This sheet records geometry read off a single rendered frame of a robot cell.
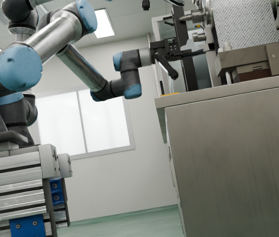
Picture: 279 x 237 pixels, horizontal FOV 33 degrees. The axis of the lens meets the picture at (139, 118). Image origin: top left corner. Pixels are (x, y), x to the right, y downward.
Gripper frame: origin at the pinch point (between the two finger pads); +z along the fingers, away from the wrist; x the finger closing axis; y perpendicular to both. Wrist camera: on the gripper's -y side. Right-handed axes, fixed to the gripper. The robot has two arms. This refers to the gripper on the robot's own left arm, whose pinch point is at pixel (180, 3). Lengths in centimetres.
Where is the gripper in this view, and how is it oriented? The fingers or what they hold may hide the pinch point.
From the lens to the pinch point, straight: 201.2
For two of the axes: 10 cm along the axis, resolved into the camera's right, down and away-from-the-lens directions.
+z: 8.6, 5.0, -1.1
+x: 0.6, 1.0, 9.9
